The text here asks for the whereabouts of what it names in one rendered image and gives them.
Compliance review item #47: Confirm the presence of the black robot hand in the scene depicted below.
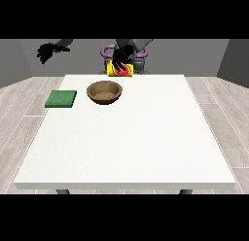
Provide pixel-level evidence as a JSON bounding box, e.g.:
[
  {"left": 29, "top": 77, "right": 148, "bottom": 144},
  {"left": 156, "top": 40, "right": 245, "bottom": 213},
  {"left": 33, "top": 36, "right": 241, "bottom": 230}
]
[
  {"left": 36, "top": 43, "right": 71, "bottom": 65},
  {"left": 111, "top": 45, "right": 136, "bottom": 75}
]

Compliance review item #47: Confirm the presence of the yellow cup with melon print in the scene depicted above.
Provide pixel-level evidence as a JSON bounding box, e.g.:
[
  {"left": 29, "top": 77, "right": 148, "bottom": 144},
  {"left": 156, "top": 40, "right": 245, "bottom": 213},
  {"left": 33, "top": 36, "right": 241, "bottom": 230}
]
[{"left": 106, "top": 59, "right": 135, "bottom": 78}]

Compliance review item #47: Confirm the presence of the brown wooden bowl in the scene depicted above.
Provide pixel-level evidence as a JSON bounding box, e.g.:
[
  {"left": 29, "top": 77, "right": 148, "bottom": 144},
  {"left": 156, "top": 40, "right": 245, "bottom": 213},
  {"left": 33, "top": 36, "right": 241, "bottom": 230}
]
[{"left": 86, "top": 80, "right": 125, "bottom": 106}]

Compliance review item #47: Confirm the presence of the green square pad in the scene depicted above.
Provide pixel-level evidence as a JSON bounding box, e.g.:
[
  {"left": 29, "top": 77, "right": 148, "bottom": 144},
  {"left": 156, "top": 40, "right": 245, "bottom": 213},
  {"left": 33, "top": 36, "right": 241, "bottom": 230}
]
[{"left": 44, "top": 89, "right": 78, "bottom": 109}]

